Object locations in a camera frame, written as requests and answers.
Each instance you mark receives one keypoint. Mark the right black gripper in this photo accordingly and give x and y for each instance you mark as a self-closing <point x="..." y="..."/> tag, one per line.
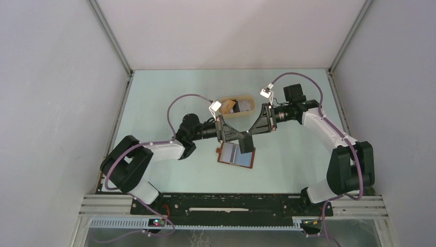
<point x="267" y="122"/>

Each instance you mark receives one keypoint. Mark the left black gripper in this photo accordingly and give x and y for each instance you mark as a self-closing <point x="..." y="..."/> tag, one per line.
<point x="224" y="132"/>

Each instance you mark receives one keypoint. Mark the brown leather card holder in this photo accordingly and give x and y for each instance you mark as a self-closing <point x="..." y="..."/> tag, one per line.
<point x="242" y="160"/>

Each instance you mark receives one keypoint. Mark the beige oval tray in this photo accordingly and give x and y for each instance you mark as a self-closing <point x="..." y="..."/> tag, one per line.
<point x="233" y="113"/>

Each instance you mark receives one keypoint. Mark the gold credit card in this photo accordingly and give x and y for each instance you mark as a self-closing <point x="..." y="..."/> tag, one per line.
<point x="227" y="106"/>

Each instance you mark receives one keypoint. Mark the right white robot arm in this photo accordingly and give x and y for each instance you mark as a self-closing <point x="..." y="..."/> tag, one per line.
<point x="351" y="165"/>

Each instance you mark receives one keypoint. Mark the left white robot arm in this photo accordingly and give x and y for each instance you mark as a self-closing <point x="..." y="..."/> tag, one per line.
<point x="125" y="166"/>

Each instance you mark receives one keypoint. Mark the silver card in tray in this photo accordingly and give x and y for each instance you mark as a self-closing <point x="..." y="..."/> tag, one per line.
<point x="243" y="106"/>

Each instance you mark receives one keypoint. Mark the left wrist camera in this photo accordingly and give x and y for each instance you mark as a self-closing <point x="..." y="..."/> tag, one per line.
<point x="214" y="108"/>

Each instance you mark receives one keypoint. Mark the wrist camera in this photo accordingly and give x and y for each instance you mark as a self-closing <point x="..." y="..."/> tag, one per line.
<point x="268" y="93"/>
<point x="214" y="108"/>

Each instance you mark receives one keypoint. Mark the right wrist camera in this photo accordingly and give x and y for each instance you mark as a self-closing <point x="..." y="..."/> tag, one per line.
<point x="268" y="93"/>

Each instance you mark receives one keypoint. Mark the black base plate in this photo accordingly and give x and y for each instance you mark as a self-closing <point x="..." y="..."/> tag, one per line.
<point x="243" y="209"/>

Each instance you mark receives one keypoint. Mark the grey cable duct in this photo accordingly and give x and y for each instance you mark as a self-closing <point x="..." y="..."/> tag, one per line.
<point x="148" y="224"/>

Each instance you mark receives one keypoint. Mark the aluminium frame rail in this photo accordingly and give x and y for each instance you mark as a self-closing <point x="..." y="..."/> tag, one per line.
<point x="369" y="207"/>

